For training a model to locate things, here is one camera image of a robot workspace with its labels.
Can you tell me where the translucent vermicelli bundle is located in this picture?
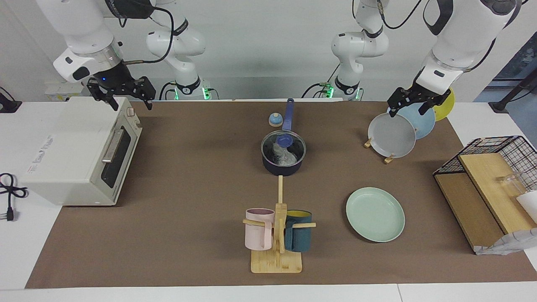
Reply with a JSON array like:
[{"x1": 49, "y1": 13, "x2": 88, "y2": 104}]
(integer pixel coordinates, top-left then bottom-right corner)
[{"x1": 273, "y1": 143, "x2": 299, "y2": 165}]

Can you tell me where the glass lid with blue knob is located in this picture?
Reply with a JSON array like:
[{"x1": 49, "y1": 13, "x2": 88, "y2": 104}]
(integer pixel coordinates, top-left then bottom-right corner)
[{"x1": 261, "y1": 130, "x2": 307, "y2": 165}]

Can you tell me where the light blue plate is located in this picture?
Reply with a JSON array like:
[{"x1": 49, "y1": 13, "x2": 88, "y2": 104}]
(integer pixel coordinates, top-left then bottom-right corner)
[{"x1": 396, "y1": 102, "x2": 436, "y2": 140}]

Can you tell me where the yellow plate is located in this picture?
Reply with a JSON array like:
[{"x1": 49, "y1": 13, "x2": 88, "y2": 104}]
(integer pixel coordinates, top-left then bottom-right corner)
[{"x1": 432, "y1": 87, "x2": 455, "y2": 122}]

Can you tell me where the grey plate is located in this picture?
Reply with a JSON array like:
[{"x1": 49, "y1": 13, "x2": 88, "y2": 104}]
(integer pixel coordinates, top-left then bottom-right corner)
[{"x1": 368, "y1": 112, "x2": 417, "y2": 159}]

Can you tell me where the wooden plate rack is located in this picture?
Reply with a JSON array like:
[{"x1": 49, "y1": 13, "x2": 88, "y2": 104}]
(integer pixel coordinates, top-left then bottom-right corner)
[{"x1": 364, "y1": 138, "x2": 397, "y2": 164}]

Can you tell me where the mint green plate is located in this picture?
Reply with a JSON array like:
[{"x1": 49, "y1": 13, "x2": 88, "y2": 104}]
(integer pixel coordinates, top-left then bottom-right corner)
[{"x1": 346, "y1": 187, "x2": 406, "y2": 243}]

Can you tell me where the cream toaster oven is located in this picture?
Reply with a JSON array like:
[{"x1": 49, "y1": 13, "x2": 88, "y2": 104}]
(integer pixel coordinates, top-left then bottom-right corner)
[{"x1": 21, "y1": 96, "x2": 143, "y2": 207}]

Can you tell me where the black angled stand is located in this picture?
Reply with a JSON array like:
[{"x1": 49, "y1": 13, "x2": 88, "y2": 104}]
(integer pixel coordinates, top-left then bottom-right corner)
[{"x1": 489, "y1": 69, "x2": 537, "y2": 113}]

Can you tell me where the black clamp stand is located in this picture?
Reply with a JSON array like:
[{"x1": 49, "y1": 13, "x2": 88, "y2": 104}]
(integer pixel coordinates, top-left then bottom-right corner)
[{"x1": 0, "y1": 86, "x2": 22, "y2": 114}]

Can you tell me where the brown table mat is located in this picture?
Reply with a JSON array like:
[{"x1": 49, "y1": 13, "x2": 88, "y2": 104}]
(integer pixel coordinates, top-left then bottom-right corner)
[{"x1": 25, "y1": 101, "x2": 537, "y2": 289}]

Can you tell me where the clear glass cup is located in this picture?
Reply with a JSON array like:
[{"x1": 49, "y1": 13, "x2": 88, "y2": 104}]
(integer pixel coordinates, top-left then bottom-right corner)
[{"x1": 497, "y1": 172, "x2": 527, "y2": 198}]

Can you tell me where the white cup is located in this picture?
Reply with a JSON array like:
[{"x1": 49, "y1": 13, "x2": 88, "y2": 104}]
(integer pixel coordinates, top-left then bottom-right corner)
[{"x1": 516, "y1": 191, "x2": 537, "y2": 213}]

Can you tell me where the teal mug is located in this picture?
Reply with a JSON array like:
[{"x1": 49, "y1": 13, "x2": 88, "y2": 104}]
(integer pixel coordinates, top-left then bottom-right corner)
[{"x1": 284, "y1": 210, "x2": 313, "y2": 253}]

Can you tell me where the patterned white cloth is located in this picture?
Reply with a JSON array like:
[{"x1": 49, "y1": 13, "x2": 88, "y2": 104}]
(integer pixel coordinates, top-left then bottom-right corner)
[{"x1": 474, "y1": 229, "x2": 537, "y2": 255}]

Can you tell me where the pink mug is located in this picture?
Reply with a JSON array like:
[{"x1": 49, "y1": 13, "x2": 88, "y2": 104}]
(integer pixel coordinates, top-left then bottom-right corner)
[{"x1": 245, "y1": 208, "x2": 275, "y2": 251}]

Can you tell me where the wooden mug tree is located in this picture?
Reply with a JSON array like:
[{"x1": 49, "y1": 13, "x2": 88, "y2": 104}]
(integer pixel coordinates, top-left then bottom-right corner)
[{"x1": 242, "y1": 175, "x2": 316, "y2": 274}]

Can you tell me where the black right base cable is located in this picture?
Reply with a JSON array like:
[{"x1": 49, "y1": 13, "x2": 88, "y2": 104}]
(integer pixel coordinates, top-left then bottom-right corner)
[{"x1": 159, "y1": 82, "x2": 177, "y2": 101}]

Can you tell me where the black base cable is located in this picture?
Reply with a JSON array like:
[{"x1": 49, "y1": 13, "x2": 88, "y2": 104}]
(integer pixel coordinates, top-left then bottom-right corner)
[
  {"x1": 301, "y1": 63, "x2": 341, "y2": 99},
  {"x1": 159, "y1": 82, "x2": 177, "y2": 101}
]

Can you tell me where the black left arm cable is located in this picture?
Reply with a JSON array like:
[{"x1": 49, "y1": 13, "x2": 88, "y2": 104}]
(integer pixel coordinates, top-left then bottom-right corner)
[{"x1": 377, "y1": 0, "x2": 424, "y2": 31}]

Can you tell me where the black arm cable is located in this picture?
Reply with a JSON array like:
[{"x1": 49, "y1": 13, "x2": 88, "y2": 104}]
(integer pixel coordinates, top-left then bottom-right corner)
[
  {"x1": 377, "y1": 0, "x2": 424, "y2": 31},
  {"x1": 120, "y1": 6, "x2": 175, "y2": 64}
]

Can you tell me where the black wire basket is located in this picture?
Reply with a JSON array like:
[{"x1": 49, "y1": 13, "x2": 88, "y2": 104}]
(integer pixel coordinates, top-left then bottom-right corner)
[{"x1": 433, "y1": 135, "x2": 537, "y2": 193}]

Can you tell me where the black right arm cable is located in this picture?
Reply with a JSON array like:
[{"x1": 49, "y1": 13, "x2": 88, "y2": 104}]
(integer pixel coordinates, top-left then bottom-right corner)
[{"x1": 120, "y1": 6, "x2": 175, "y2": 64}]

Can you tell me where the black left base cable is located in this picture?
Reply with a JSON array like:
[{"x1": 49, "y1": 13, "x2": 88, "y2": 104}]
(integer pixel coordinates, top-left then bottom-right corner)
[{"x1": 301, "y1": 63, "x2": 341, "y2": 99}]

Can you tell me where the black wire basket shelf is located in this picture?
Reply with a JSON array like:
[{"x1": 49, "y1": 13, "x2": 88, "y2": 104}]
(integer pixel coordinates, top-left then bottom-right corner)
[{"x1": 434, "y1": 153, "x2": 537, "y2": 252}]

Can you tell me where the dark pot with purple handle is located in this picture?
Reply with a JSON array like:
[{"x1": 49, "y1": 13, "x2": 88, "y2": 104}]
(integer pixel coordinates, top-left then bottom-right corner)
[{"x1": 261, "y1": 99, "x2": 307, "y2": 177}]

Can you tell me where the black power cord with plug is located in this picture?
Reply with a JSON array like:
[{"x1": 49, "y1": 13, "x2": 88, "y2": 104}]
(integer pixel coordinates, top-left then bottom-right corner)
[{"x1": 0, "y1": 173, "x2": 29, "y2": 222}]

